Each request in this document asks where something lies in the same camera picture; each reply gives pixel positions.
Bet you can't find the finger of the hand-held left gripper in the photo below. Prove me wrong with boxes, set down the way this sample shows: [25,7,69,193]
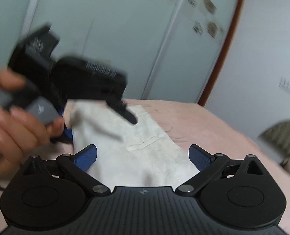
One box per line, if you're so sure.
[51,109,73,144]
[106,98,139,126]

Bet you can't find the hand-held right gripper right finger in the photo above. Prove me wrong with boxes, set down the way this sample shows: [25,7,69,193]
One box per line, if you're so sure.
[176,144,266,196]

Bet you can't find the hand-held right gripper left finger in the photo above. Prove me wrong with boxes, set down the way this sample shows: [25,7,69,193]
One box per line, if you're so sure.
[23,144,111,196]

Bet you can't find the white pants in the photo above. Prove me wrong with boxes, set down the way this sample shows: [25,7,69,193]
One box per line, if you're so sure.
[63,99,200,188]

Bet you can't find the person's left hand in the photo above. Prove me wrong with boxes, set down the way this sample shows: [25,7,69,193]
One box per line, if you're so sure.
[0,70,65,177]

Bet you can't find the pink blanket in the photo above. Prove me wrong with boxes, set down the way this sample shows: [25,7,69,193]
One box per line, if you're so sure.
[0,98,290,235]

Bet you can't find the frosted glass wardrobe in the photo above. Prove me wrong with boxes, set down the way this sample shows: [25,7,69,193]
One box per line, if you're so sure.
[0,0,243,103]

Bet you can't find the green tufted headboard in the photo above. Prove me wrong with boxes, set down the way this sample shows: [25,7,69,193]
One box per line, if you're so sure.
[258,120,290,169]

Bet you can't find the brown wooden frame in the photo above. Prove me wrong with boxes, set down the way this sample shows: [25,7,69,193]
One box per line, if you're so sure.
[196,0,247,107]

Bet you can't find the white wall socket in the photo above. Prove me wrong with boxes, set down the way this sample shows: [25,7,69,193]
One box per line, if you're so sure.
[279,78,290,95]

